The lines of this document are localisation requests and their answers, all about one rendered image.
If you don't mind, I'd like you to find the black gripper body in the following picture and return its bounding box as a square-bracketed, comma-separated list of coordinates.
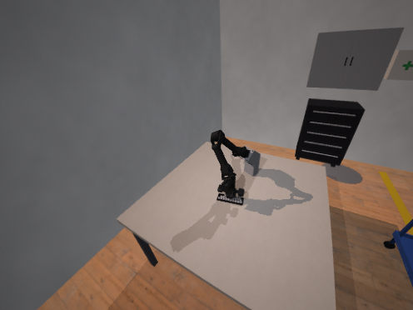
[217, 184, 244, 197]

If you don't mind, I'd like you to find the black keyboard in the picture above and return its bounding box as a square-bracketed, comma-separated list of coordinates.
[216, 193, 244, 205]

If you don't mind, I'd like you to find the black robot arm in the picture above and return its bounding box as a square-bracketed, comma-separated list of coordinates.
[211, 130, 250, 199]

